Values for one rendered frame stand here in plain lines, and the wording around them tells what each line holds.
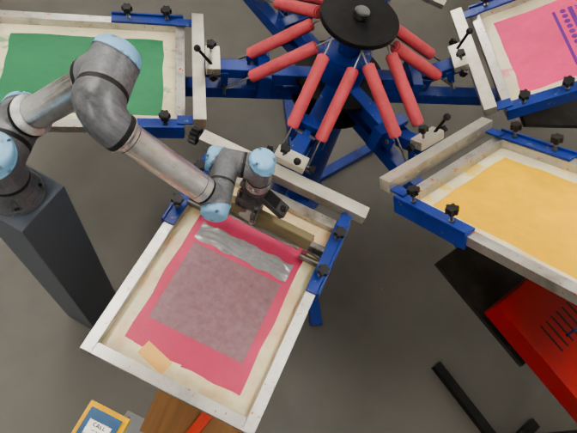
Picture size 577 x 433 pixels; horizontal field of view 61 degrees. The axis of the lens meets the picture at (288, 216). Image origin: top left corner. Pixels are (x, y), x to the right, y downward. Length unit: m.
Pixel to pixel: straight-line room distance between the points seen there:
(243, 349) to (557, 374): 1.01
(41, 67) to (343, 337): 1.92
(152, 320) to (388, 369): 1.49
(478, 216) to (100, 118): 1.20
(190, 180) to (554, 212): 1.16
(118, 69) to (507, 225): 1.23
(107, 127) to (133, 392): 1.70
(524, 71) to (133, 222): 2.09
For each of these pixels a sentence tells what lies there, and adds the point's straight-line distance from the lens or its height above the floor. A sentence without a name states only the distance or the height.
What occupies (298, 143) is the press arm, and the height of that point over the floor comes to 1.04.
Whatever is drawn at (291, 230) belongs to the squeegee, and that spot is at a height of 1.14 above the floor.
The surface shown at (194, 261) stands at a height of 0.96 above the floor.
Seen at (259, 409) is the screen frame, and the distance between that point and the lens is 1.58.
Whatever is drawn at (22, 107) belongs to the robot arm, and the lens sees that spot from 1.46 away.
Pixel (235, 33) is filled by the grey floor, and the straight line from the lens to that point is 3.78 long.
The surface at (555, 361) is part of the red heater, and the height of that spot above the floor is 1.10.
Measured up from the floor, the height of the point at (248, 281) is 0.96.
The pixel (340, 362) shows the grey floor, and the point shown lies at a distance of 2.69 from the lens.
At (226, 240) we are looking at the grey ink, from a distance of 1.75.
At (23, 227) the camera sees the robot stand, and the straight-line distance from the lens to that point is 1.58.
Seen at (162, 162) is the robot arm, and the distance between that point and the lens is 1.19.
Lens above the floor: 2.55
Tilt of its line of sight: 61 degrees down
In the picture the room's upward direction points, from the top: 20 degrees clockwise
